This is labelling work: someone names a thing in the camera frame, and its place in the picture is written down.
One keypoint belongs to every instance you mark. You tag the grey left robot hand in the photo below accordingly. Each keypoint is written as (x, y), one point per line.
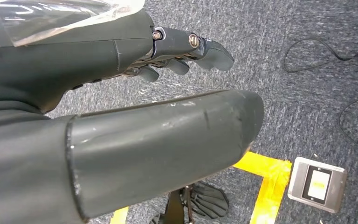
(74, 61)

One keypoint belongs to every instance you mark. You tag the clear left wrist cover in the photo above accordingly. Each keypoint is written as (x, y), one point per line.
(43, 15)

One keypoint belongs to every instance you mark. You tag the grey ribbed left arm sleeve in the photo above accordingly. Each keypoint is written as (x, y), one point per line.
(18, 170)

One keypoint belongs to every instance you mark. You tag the black ribbed object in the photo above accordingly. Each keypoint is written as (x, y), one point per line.
(206, 201)

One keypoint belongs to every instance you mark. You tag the yellow tape marking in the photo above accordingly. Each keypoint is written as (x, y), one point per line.
(271, 185)

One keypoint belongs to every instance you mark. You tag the silver socket box yellow label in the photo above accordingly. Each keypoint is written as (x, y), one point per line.
(296, 185)

